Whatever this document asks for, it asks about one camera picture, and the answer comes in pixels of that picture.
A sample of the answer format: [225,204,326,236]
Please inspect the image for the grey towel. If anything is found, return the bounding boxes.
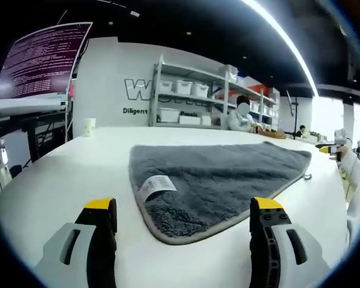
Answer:
[128,140,313,246]

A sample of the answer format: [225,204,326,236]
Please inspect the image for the person's right hand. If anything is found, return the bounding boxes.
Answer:
[329,146,347,163]

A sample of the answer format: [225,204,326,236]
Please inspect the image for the black tripod stand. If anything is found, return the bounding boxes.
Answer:
[286,89,299,140]

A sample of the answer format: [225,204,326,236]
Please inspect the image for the brown bag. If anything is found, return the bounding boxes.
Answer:
[257,127,287,140]

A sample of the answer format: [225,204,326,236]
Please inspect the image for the black cabinet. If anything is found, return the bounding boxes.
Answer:
[34,121,69,157]

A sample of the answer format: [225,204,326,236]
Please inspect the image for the white paper cup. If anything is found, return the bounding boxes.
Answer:
[83,118,96,138]

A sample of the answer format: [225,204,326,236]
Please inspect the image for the group of white storage boxes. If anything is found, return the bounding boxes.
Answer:
[157,64,280,127]

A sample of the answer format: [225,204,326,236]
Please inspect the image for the white standing desk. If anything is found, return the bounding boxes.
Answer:
[0,92,71,163]

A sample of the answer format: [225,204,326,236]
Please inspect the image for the grey metal shelf rack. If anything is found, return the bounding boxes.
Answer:
[148,53,281,131]

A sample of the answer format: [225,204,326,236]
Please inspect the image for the computer monitor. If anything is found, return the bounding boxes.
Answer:
[0,22,94,100]

